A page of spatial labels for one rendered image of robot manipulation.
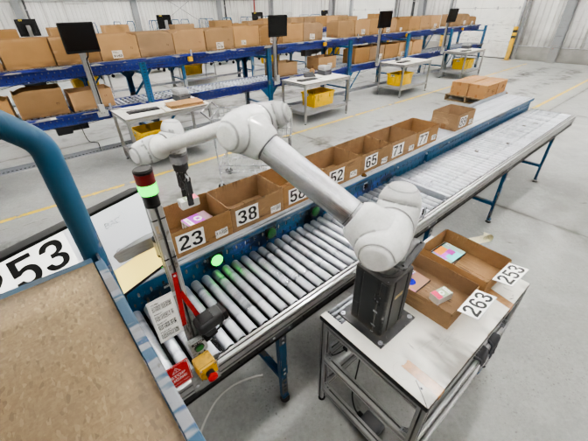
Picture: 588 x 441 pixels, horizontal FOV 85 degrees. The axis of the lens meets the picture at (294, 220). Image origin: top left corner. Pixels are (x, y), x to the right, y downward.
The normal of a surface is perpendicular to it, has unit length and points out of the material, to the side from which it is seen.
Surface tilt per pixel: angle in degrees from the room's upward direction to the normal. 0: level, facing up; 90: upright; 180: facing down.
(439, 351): 0
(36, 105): 88
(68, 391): 0
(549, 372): 0
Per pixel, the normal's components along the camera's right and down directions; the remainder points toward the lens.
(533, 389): -0.02, -0.83
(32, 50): 0.67, 0.39
